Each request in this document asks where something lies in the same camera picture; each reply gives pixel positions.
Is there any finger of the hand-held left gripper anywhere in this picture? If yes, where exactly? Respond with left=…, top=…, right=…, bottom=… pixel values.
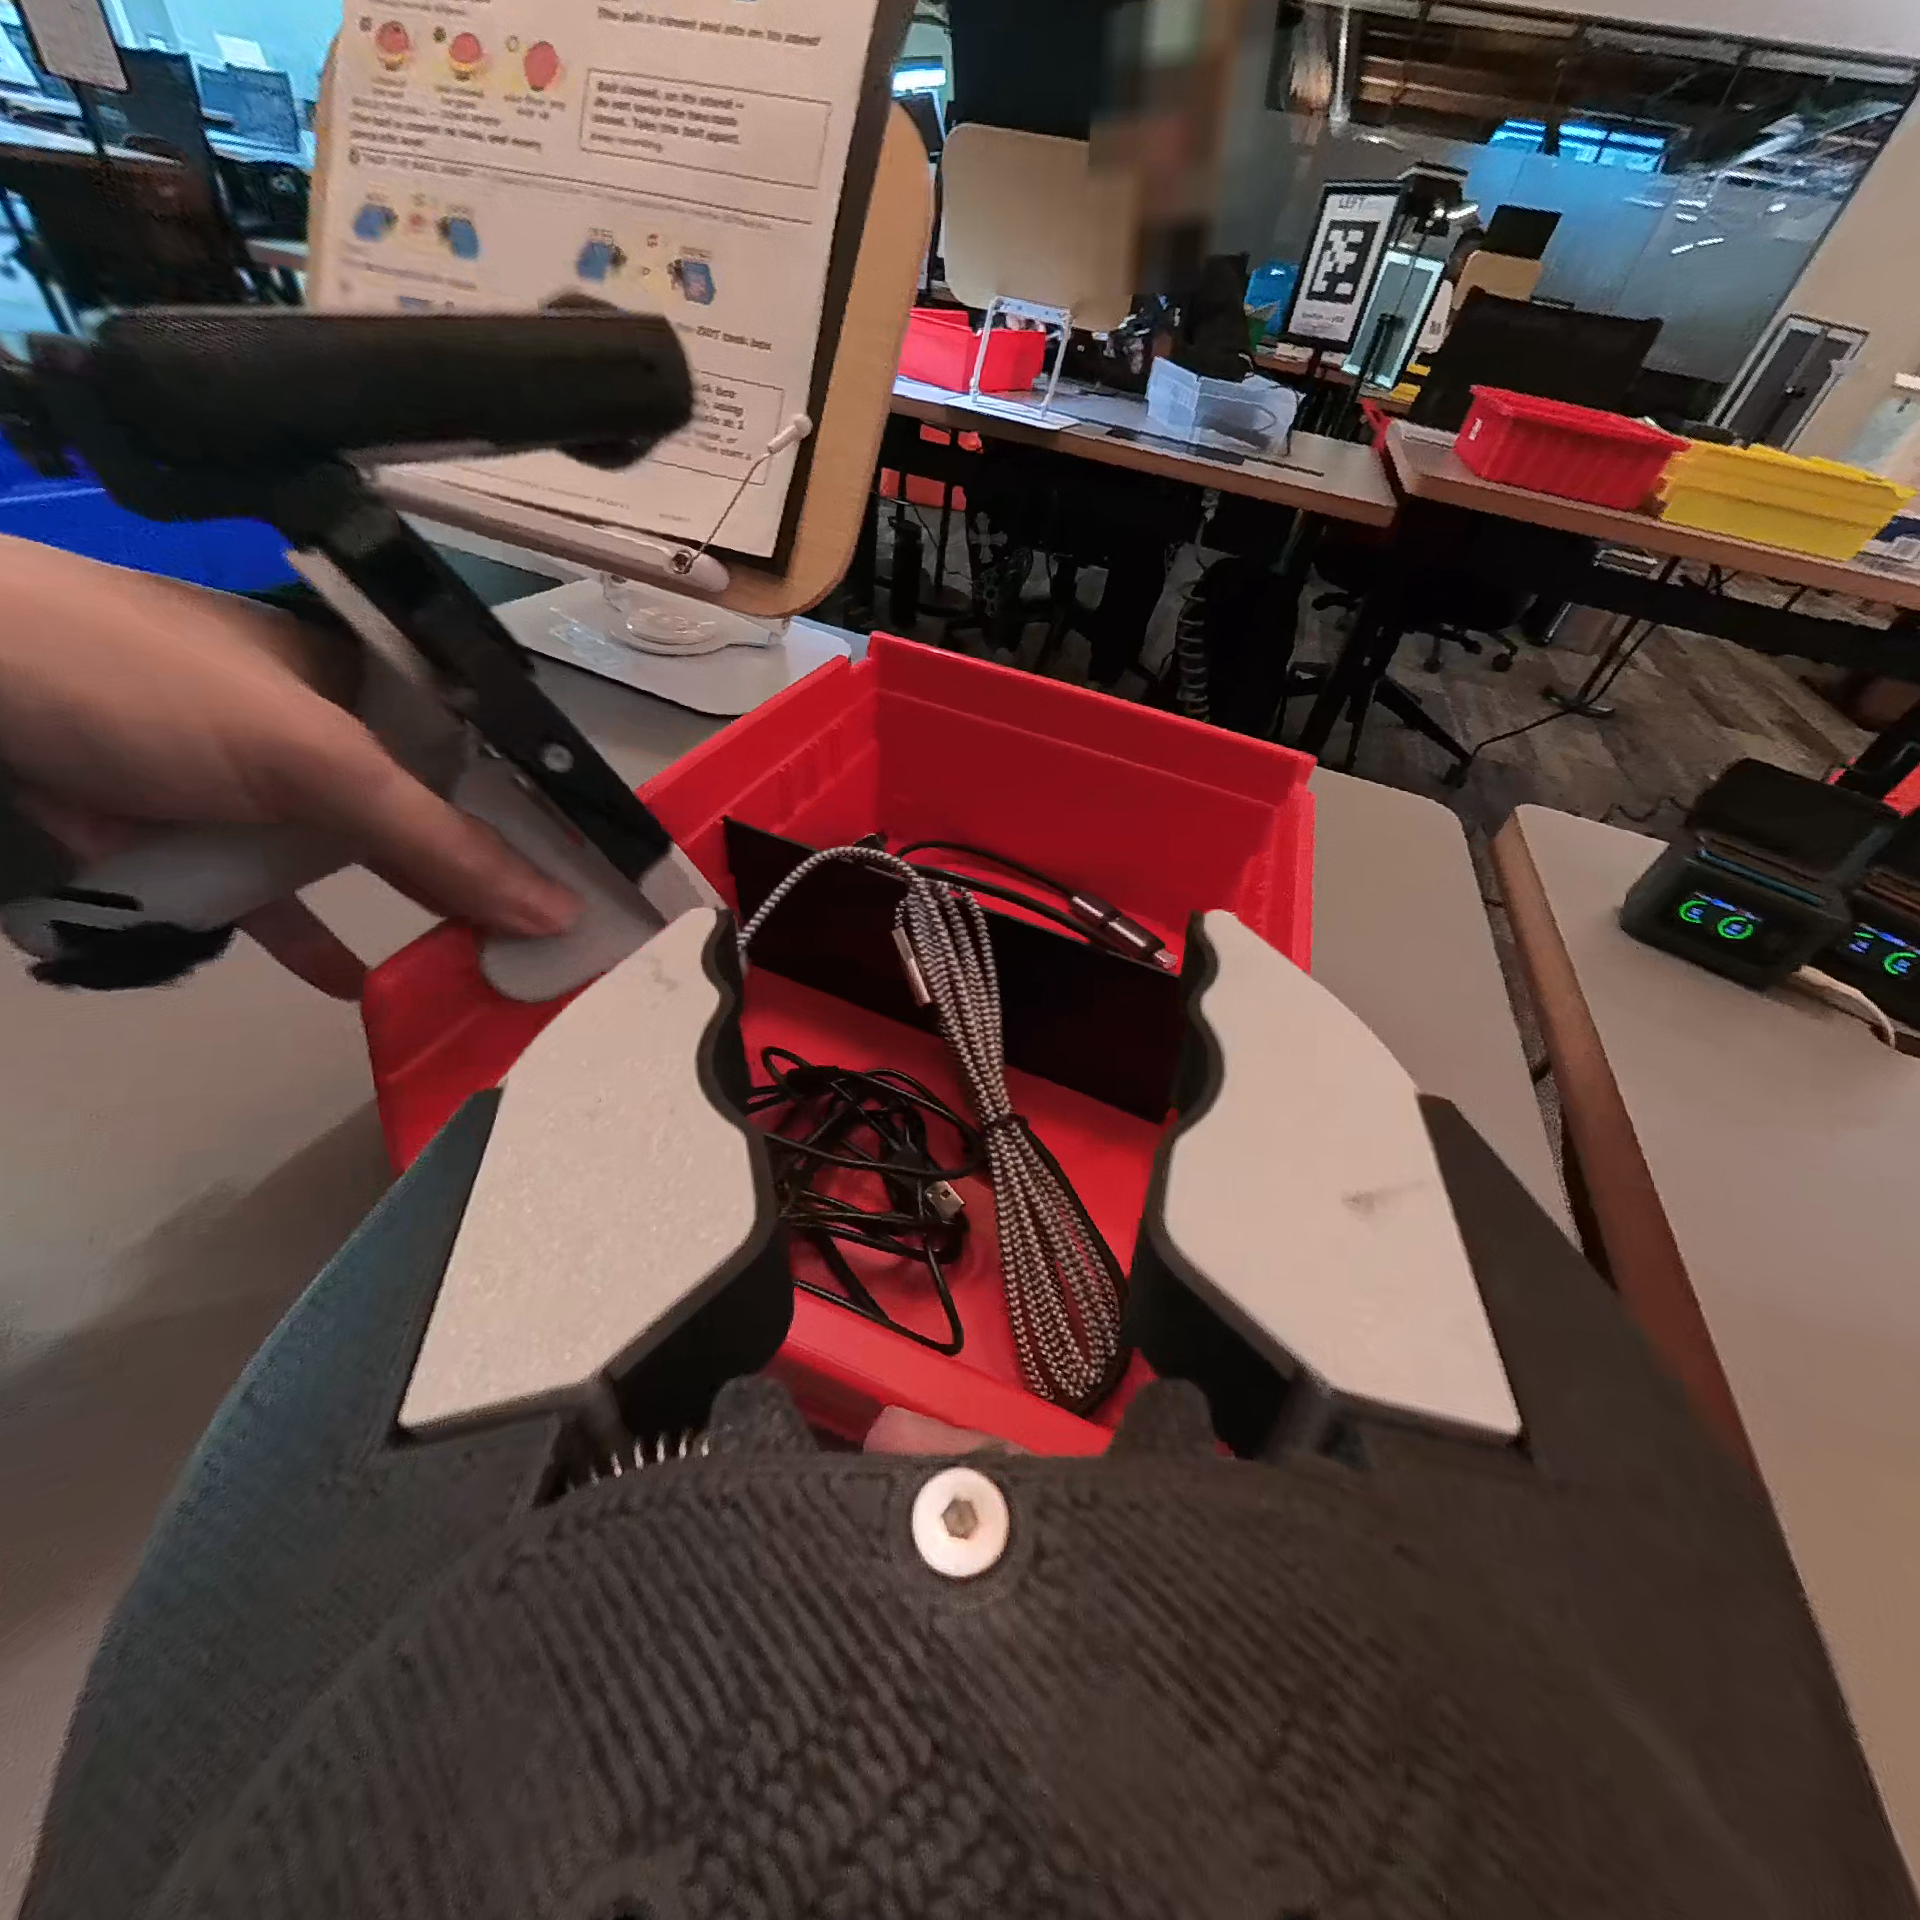
left=287, top=499, right=725, bottom=1008

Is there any blue plastic bin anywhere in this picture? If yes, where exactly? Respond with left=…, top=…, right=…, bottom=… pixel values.
left=0, top=422, right=297, bottom=591

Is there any yellow plastic bin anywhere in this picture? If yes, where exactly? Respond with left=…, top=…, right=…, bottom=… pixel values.
left=1654, top=441, right=1920, bottom=568

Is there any small red bin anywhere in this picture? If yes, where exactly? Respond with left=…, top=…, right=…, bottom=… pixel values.
left=904, top=306, right=1049, bottom=395

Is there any printed instruction sheet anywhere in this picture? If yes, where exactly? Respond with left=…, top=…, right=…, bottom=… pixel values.
left=305, top=0, right=883, bottom=563

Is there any black and white tag sign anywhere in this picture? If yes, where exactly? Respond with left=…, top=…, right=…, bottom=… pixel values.
left=1280, top=178, right=1408, bottom=353

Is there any person's left hand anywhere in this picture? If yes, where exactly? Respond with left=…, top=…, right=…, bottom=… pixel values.
left=0, top=536, right=584, bottom=1001

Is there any black cable with metal plugs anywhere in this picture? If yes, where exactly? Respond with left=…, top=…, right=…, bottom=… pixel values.
left=883, top=836, right=1181, bottom=971

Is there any black bin divider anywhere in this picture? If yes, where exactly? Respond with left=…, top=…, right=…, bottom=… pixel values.
left=720, top=816, right=1190, bottom=1128

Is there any thin black cable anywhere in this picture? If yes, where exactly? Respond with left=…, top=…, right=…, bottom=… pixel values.
left=743, top=1046, right=981, bottom=1361

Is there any black charging dock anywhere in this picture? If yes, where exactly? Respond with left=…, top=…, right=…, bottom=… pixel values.
left=1617, top=758, right=1901, bottom=991
left=1819, top=866, right=1920, bottom=1024

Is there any braided usb-c cable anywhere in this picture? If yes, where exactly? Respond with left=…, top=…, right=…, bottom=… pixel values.
left=739, top=844, right=1136, bottom=1415

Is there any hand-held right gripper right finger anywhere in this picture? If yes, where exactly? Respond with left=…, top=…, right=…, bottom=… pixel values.
left=1125, top=908, right=1527, bottom=1462

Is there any clear stand base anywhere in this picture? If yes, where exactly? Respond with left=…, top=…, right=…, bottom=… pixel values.
left=491, top=575, right=852, bottom=719

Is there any red plastic bin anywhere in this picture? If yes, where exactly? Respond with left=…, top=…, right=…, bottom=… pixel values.
left=358, top=632, right=1320, bottom=1462

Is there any ribbed red bin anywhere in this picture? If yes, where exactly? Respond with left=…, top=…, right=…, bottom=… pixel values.
left=1449, top=384, right=1736, bottom=513

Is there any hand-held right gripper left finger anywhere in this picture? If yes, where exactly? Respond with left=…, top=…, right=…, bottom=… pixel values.
left=393, top=904, right=798, bottom=1449

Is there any clear plastic bag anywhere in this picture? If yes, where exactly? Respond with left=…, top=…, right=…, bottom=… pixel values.
left=1142, top=354, right=1302, bottom=455

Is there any instruction sheet on stand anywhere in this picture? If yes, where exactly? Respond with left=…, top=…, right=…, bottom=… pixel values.
left=305, top=0, right=936, bottom=622

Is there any clear acrylic stand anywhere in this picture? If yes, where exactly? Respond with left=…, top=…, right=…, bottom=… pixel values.
left=968, top=296, right=1077, bottom=416

